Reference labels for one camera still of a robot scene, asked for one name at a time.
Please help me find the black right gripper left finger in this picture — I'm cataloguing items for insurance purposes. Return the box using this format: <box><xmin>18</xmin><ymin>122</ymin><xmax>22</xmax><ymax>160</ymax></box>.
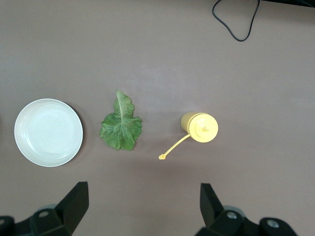
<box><xmin>0</xmin><ymin>181</ymin><xmax>90</xmax><ymax>236</ymax></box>

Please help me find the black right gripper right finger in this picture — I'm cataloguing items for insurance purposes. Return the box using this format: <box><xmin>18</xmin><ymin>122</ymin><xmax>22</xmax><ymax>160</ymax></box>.
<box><xmin>195</xmin><ymin>183</ymin><xmax>299</xmax><ymax>236</ymax></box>

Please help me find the yellow squeeze sauce bottle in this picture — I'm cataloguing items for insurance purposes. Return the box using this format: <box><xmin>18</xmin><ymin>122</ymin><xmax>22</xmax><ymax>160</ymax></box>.
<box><xmin>158</xmin><ymin>111</ymin><xmax>219</xmax><ymax>161</ymax></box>

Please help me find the green lettuce leaf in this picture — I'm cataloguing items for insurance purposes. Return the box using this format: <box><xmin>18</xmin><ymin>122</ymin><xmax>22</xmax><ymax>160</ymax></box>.
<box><xmin>99</xmin><ymin>89</ymin><xmax>143</xmax><ymax>151</ymax></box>

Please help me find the cream white round plate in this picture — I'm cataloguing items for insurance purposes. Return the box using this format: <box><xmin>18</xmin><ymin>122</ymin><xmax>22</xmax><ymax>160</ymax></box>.
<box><xmin>14</xmin><ymin>98</ymin><xmax>84</xmax><ymax>168</ymax></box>

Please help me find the thin black cable loop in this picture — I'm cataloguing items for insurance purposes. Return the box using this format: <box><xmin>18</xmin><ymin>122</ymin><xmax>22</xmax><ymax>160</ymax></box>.
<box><xmin>212</xmin><ymin>0</ymin><xmax>260</xmax><ymax>42</ymax></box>

